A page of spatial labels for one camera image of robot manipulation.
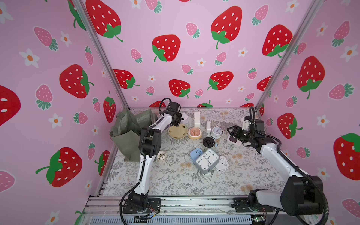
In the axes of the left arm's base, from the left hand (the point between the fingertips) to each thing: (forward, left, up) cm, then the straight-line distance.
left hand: (183, 117), depth 109 cm
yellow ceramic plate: (-12, +4, -4) cm, 13 cm away
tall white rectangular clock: (-2, -11, 0) cm, 11 cm away
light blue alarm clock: (-30, -8, -2) cm, 31 cm away
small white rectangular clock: (-9, -19, -1) cm, 21 cm away
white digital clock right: (-21, -36, -1) cm, 41 cm away
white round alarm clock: (-14, -24, -1) cm, 28 cm away
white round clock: (+4, -1, -3) cm, 5 cm away
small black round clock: (-22, -17, -1) cm, 28 cm away
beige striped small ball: (-31, +14, -3) cm, 34 cm away
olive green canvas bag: (-19, +35, +12) cm, 42 cm away
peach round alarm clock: (-14, -8, -2) cm, 16 cm away
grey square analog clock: (-37, -15, +1) cm, 40 cm away
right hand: (-22, -28, +12) cm, 38 cm away
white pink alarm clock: (-37, -25, -2) cm, 45 cm away
